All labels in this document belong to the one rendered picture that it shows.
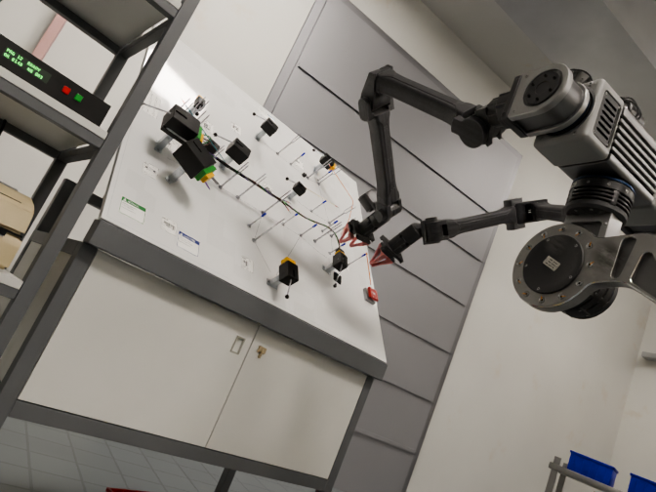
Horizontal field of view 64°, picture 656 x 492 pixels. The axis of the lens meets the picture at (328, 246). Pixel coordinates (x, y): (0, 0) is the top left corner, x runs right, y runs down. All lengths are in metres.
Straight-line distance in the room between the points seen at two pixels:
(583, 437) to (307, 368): 5.17
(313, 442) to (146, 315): 0.79
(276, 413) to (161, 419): 0.40
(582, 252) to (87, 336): 1.18
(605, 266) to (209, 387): 1.11
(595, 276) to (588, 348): 5.42
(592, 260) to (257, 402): 1.09
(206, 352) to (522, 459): 4.70
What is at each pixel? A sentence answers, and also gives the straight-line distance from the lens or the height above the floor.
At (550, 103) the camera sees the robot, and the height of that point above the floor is 1.40.
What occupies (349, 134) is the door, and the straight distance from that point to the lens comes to 4.16.
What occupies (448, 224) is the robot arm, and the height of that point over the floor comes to 1.34.
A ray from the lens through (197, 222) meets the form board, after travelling 1.61.
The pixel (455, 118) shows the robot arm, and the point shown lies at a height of 1.42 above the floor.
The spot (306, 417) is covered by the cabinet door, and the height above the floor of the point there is 0.58.
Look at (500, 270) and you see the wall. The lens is 5.31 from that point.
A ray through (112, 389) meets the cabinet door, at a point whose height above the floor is 0.49.
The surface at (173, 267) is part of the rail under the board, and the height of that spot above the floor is 0.84.
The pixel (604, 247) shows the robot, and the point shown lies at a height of 1.17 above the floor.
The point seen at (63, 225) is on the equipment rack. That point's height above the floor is 0.81.
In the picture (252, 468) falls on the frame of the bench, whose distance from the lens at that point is 1.84.
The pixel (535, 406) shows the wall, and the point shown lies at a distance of 5.95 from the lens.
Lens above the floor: 0.72
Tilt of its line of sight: 13 degrees up
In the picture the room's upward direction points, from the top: 23 degrees clockwise
